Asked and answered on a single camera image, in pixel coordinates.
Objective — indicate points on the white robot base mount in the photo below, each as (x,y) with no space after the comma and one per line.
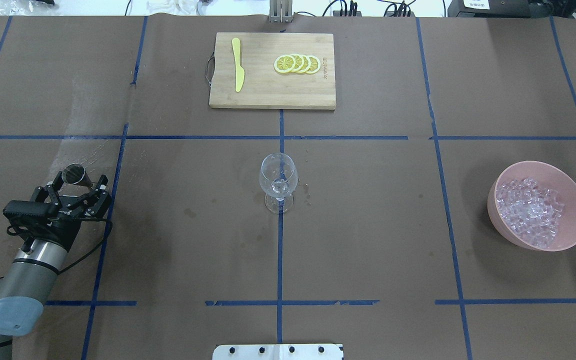
(299,351)

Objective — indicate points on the bamboo cutting board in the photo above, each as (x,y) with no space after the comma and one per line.
(263,87)

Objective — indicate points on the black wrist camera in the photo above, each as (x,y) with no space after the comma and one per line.
(29,209)

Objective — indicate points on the pile of ice cubes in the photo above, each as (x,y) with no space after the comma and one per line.
(531,210)

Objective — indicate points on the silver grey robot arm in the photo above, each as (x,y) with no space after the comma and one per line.
(48,224)

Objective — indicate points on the clear wine glass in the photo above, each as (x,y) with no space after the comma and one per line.
(278,178)

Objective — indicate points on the steel double jigger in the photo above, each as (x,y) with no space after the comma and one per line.
(75,174)

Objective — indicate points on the pink plastic bowl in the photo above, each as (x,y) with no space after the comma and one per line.
(549,176)

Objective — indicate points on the aluminium frame post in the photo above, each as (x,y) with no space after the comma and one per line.
(281,11)

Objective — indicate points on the yellow plastic knife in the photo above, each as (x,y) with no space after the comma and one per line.
(236,46)

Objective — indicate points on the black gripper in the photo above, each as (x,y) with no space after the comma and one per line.
(63,226)

